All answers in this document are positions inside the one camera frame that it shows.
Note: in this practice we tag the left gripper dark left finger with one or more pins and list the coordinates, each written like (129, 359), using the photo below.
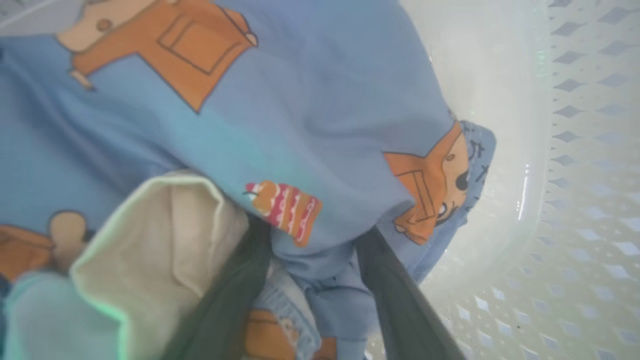
(225, 305)

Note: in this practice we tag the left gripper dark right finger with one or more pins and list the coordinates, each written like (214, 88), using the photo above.
(400, 315)

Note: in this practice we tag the cream white garment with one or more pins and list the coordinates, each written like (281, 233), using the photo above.
(150, 250)

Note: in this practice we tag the blue bear-print garment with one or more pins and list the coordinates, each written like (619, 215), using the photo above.
(300, 100)

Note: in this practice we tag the cream perforated laundry basket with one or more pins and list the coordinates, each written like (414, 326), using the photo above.
(575, 200)

